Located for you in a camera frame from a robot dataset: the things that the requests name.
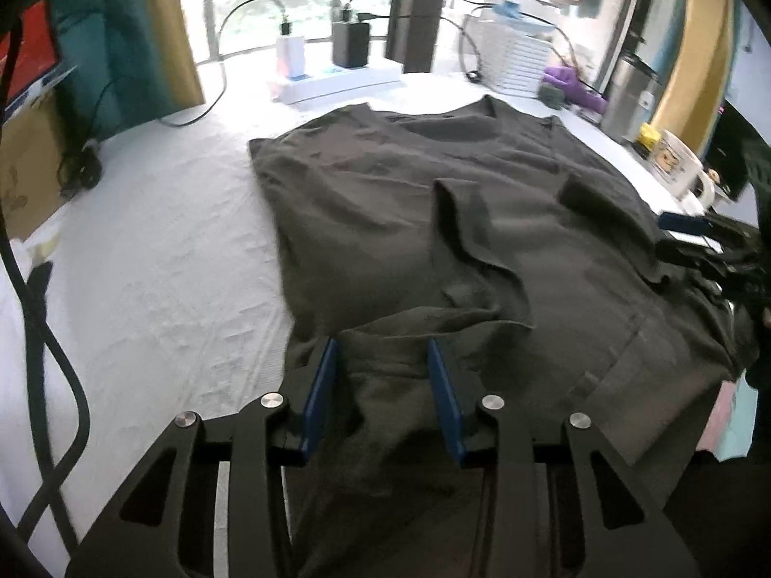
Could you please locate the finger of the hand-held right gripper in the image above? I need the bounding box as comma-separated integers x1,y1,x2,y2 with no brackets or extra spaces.
658,210,715,236
655,239,732,275

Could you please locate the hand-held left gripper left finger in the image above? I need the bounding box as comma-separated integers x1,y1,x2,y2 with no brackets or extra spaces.
63,337,338,578

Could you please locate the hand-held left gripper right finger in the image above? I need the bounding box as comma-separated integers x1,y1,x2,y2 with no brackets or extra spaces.
426,337,703,578

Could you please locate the dark olive t-shirt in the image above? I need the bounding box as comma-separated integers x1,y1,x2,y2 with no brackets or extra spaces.
248,95,751,578

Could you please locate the white cartoon mug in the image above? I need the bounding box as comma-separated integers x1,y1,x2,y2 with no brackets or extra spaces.
647,129,717,206

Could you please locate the black monitor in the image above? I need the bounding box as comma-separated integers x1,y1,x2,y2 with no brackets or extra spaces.
702,96,771,202

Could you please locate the steel tumbler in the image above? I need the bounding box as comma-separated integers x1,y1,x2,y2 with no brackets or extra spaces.
600,51,659,144

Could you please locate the yellow curtain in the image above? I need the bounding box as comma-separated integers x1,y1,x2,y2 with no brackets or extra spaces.
653,0,739,139
147,0,206,110

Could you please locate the purple cloth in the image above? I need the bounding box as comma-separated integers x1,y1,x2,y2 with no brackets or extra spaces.
542,66,606,112

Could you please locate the white perforated basket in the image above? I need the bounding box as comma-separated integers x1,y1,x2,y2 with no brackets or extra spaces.
464,12,564,97

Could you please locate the blue plastic packet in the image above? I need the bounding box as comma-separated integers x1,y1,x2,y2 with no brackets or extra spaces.
494,0,537,22

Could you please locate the white power strip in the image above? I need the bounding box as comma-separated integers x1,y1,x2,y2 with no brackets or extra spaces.
269,60,404,105

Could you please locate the white cloth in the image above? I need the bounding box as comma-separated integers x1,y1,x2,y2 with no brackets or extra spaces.
9,229,61,278

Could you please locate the white charger block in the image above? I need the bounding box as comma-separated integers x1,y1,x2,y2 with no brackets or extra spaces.
276,36,308,80

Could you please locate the black charger block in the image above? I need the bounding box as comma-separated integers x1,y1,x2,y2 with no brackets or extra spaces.
332,21,370,70

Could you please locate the cardboard box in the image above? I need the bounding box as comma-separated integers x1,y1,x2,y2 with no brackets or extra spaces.
0,87,67,242

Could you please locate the balcony railing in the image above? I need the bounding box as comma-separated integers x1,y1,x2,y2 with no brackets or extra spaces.
174,0,399,67

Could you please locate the clear tablet stand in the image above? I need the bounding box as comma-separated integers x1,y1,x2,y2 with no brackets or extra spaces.
5,65,78,114

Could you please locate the teal curtain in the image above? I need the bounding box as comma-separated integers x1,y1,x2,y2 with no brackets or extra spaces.
45,0,178,139

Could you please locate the tablet with red screen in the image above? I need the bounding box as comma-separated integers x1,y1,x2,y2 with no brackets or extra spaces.
0,0,64,109

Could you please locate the black strap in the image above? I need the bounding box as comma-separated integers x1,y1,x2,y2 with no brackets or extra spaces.
0,235,91,561

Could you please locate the black cable with ferrite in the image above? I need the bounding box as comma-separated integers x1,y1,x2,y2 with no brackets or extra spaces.
456,5,579,84

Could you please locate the black cable bundle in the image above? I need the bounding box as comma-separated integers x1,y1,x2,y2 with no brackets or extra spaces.
60,138,103,194

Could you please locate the dark window post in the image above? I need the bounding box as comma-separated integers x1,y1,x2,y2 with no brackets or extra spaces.
385,0,452,73

